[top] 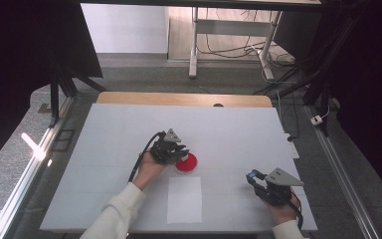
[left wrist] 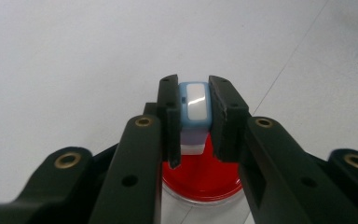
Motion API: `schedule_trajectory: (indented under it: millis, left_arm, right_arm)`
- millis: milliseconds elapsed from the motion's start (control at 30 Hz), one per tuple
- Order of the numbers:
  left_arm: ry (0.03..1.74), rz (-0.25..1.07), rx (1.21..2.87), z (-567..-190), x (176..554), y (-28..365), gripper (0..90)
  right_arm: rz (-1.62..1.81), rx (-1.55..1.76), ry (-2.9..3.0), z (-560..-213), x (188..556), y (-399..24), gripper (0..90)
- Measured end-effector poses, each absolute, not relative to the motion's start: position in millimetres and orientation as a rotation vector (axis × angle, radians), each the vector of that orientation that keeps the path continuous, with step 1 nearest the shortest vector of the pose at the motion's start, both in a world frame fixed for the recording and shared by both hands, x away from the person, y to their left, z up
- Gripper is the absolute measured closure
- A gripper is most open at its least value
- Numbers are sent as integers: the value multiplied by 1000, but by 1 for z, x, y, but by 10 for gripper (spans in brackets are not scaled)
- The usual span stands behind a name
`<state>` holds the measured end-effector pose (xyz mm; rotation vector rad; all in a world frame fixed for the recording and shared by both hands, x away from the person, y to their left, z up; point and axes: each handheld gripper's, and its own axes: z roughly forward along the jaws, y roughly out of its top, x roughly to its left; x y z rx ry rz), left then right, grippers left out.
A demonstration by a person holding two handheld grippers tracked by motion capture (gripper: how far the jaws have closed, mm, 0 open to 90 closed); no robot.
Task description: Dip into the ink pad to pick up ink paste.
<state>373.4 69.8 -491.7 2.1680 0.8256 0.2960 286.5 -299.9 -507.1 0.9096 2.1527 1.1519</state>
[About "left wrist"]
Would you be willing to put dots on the blue and white stamp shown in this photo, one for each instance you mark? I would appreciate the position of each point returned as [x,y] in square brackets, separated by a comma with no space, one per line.
[195,105]

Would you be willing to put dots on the large white table board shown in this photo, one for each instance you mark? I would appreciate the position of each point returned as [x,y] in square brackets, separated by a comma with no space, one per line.
[59,62]

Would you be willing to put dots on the red round ink dish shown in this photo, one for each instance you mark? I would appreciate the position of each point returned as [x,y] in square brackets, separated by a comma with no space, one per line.
[202,177]

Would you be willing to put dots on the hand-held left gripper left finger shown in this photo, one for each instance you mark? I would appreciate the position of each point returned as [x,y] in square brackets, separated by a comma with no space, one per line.
[170,124]

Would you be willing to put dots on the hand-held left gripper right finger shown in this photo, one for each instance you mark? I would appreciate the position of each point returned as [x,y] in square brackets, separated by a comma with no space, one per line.
[227,124]

